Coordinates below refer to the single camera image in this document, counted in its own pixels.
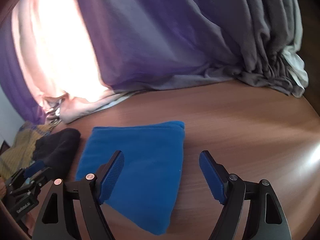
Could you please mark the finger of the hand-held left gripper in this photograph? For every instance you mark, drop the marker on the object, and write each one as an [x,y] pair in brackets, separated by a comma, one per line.
[43,176]
[35,168]

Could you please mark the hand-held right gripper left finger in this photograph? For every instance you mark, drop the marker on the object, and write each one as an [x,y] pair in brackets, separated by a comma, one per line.
[112,177]

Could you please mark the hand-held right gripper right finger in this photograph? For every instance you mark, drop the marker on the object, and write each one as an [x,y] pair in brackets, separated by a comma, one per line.
[211,175]

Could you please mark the blue pants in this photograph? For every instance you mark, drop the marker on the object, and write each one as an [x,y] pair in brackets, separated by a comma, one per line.
[147,160]

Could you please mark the yellow plaid blanket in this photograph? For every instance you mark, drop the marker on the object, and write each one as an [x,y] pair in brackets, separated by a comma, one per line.
[22,145]

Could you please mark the black folded cloth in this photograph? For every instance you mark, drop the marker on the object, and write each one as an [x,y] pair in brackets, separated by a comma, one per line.
[60,147]

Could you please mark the sheer pink curtain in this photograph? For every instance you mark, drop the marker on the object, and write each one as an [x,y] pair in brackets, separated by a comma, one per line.
[65,55]

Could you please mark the grey purple curtain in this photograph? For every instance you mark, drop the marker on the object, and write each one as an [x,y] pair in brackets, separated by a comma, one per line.
[175,35]

